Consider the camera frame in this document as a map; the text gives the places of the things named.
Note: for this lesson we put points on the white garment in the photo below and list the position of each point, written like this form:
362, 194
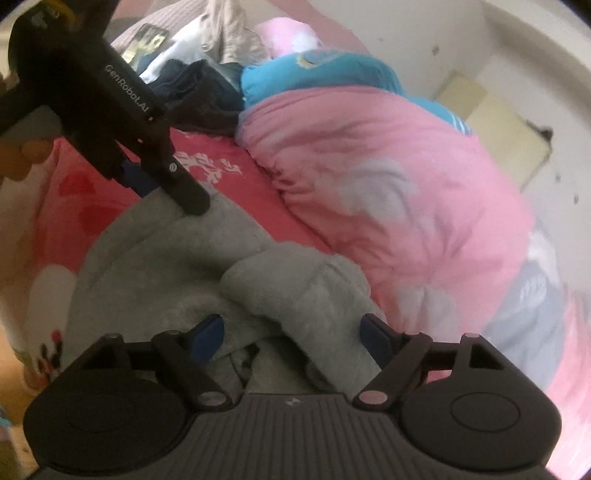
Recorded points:
184, 44

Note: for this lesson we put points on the pink grey floral quilt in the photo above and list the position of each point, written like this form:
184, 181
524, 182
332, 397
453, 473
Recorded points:
392, 198

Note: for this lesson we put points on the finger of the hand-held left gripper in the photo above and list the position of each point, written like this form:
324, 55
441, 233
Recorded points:
184, 191
138, 177

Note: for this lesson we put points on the grey fleece pants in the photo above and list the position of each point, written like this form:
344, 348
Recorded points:
184, 267

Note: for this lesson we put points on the dark navy garment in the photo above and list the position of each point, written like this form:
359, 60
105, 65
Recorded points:
203, 97

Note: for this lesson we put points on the cream wardrobe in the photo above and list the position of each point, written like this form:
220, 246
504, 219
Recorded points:
498, 134

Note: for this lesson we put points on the pink floral blanket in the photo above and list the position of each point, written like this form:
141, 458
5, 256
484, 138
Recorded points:
74, 194

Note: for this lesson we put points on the person's left hand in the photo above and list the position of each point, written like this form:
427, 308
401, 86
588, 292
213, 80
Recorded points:
21, 159

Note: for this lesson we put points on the black smartphone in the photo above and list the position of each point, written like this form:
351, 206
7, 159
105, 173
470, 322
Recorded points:
145, 42

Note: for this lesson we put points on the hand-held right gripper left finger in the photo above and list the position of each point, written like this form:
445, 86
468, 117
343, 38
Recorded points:
208, 337

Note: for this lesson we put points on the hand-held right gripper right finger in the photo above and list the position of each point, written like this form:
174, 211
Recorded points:
373, 339

